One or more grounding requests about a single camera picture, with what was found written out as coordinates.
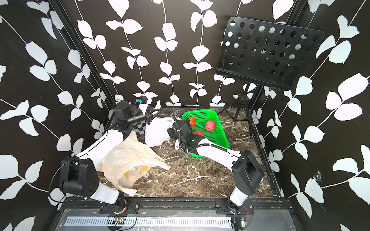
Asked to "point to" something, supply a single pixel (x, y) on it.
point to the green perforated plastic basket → (218, 136)
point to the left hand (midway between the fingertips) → (161, 107)
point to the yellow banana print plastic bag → (129, 162)
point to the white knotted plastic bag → (156, 133)
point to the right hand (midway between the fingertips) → (175, 122)
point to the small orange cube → (132, 178)
